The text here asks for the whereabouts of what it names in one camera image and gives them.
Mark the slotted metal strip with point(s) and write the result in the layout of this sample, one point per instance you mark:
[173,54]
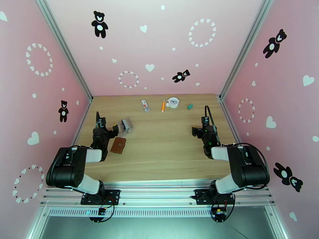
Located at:
[159,212]

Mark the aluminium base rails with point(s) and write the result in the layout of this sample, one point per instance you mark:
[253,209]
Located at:
[159,193]

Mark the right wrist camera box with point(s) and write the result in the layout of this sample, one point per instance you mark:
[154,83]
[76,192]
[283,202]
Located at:
[205,121]

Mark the orange pen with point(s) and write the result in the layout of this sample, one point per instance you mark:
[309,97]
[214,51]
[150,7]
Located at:
[163,105]

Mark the brown leather card holder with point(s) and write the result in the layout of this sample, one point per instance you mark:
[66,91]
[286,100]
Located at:
[118,145]

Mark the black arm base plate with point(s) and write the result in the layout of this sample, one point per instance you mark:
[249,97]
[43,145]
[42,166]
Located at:
[202,197]
[112,196]

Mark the green binder clip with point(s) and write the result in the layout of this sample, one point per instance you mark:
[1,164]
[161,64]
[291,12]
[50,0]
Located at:
[190,106]

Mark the clear acrylic card box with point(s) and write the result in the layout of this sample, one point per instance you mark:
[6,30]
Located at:
[125,127]

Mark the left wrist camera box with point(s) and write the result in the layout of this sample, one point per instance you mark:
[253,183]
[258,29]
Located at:
[101,121]

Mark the aluminium corner post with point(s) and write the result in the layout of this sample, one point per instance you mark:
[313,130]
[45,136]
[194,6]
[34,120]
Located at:
[245,49]
[63,49]

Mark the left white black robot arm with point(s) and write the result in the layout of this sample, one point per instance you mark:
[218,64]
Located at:
[64,171]

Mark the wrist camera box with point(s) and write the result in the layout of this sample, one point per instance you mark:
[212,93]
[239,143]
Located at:
[101,121]
[205,121]

